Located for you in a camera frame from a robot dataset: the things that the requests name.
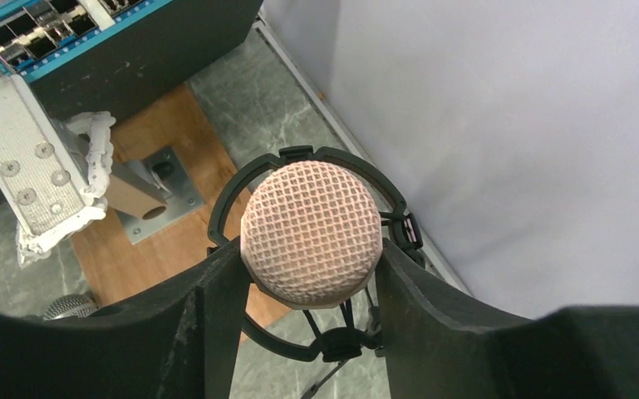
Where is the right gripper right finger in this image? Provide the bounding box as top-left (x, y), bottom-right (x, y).
top-left (376, 241), bottom-right (639, 398)

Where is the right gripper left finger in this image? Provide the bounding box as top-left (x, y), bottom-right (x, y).
top-left (0, 241), bottom-right (249, 398)

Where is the shock mount tripod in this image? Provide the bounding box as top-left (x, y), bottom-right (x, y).
top-left (207, 145), bottom-right (426, 399)

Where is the pink microphone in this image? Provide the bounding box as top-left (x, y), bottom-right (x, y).
top-left (239, 160), bottom-right (383, 310)

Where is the wooden board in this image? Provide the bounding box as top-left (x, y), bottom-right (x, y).
top-left (68, 82), bottom-right (292, 332)

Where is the metal bracket with tube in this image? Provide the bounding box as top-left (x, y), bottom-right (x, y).
top-left (0, 76), bottom-right (203, 267)

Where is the blue network switch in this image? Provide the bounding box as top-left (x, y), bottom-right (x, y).
top-left (0, 0), bottom-right (265, 221)

